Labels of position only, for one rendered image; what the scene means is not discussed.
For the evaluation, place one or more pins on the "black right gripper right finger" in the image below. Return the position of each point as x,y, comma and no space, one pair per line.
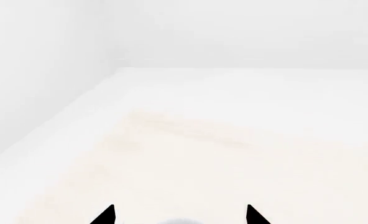
254,217

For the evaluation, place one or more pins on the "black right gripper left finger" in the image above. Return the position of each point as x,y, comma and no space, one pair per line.
107,217

